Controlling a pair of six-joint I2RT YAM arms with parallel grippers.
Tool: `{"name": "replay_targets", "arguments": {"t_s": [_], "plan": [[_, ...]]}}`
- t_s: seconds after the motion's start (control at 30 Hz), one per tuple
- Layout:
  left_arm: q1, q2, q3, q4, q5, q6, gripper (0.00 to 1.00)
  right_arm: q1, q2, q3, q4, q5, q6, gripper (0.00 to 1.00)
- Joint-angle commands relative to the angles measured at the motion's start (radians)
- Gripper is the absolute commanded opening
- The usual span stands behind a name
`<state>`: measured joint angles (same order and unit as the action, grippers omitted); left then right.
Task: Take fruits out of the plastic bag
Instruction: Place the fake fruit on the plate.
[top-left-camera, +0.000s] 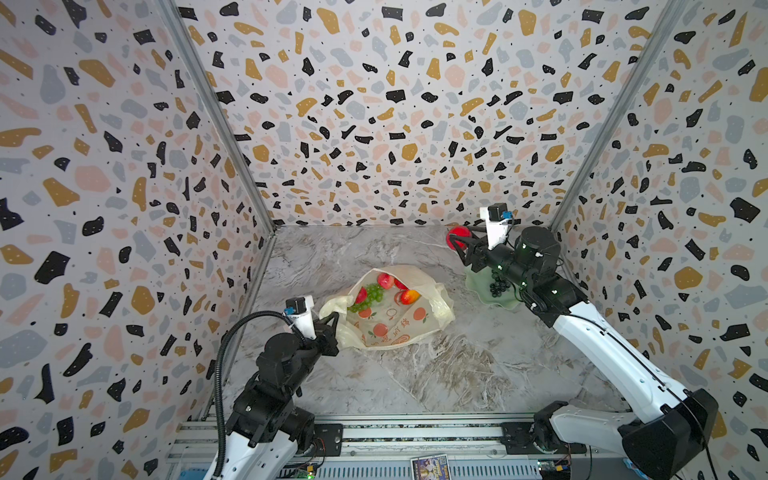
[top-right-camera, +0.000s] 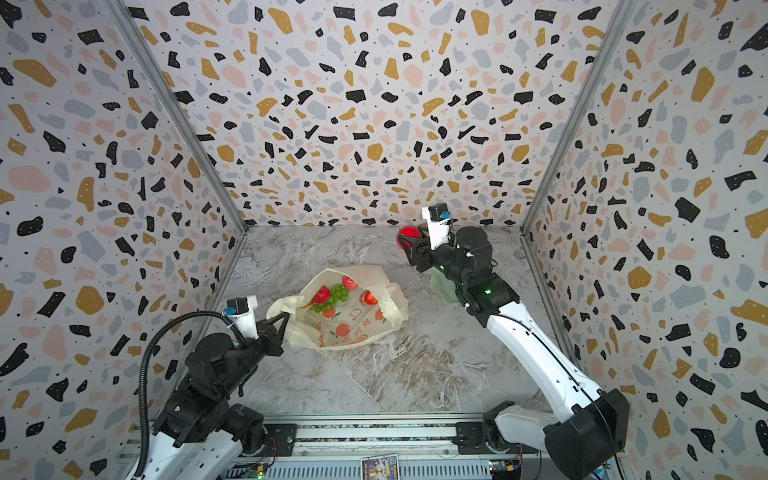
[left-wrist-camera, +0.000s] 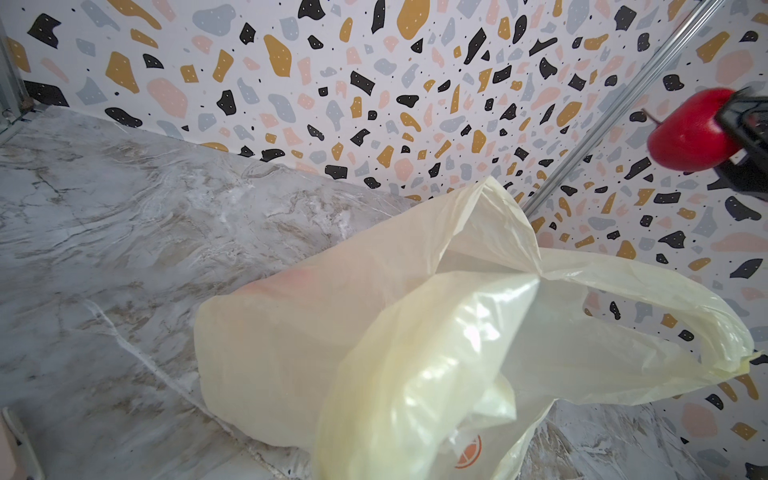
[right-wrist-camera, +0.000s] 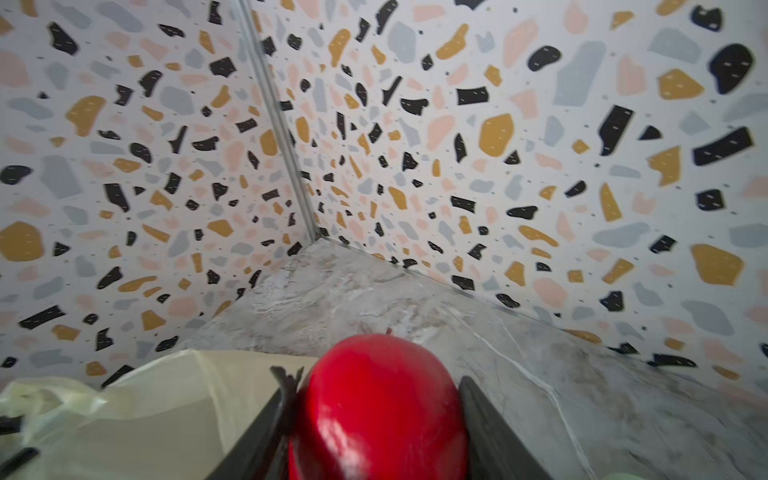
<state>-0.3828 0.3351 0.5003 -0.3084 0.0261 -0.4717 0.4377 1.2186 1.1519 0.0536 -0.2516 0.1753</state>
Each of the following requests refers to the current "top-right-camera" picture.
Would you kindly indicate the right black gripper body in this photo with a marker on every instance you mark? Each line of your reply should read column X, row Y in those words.
column 430, row 257

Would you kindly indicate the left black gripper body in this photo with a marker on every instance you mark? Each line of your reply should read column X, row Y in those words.
column 266, row 344

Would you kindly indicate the red apple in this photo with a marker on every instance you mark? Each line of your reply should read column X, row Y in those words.
column 407, row 233
column 322, row 296

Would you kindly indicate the cream plastic bag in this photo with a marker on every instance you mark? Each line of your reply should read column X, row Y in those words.
column 350, row 324

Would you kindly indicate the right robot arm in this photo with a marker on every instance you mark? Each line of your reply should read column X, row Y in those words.
column 587, row 425

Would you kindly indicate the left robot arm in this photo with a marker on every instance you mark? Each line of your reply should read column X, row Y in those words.
column 199, row 431

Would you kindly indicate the green scalloped bowl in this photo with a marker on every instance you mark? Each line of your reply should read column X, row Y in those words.
column 450, row 292

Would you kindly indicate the red strawberry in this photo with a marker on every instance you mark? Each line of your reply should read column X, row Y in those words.
column 368, row 298

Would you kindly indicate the pink peach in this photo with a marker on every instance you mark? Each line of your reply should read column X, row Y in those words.
column 349, row 283

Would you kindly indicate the green grapes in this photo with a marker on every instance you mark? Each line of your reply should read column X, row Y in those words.
column 339, row 295

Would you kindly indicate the colourful card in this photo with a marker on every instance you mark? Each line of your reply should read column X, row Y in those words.
column 385, row 467

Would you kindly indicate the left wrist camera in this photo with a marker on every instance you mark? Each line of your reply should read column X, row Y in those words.
column 241, row 310

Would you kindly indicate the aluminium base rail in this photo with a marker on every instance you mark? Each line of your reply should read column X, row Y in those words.
column 332, row 447

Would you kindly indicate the right corner aluminium post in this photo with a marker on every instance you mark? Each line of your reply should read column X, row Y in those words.
column 615, row 28

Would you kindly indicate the corner aluminium post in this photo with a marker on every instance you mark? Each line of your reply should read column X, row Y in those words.
column 120, row 16
column 615, row 28

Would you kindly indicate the left corner aluminium post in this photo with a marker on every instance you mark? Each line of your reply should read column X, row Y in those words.
column 120, row 16

